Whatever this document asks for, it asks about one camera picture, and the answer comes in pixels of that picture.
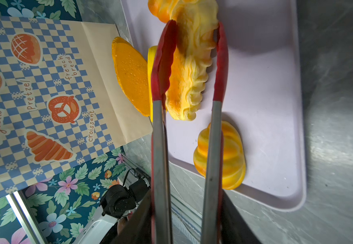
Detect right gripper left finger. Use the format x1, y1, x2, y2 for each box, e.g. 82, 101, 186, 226
111, 191, 152, 244

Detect red silicone tongs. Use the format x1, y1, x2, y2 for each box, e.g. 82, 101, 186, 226
151, 20, 229, 244

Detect small croissant bread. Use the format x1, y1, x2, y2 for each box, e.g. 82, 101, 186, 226
193, 121, 247, 190

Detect square toast bread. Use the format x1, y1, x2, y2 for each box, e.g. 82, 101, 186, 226
166, 1, 219, 121

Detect oval orange bread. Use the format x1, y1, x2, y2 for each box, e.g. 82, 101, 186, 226
112, 37, 150, 117

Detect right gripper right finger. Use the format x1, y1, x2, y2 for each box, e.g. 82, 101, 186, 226
221, 190, 261, 244

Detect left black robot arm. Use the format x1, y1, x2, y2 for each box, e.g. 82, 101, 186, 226
74, 178, 150, 244

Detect lavender tray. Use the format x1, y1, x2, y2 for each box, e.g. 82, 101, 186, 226
121, 0, 307, 212

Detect ring donut bread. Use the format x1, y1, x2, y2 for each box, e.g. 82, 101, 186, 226
148, 0, 178, 23

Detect checkered paper bag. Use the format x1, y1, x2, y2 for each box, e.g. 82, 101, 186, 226
0, 16, 152, 198

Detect yellow oval bread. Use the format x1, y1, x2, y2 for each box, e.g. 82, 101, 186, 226
147, 46, 157, 122

